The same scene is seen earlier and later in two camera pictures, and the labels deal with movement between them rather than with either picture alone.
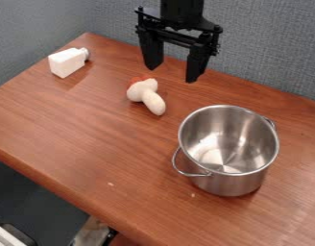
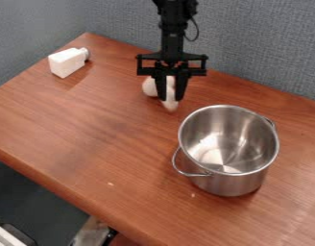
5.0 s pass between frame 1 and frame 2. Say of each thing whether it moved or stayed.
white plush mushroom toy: moved
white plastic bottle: stayed
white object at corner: stayed
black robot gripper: moved
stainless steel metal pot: stayed
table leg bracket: stayed
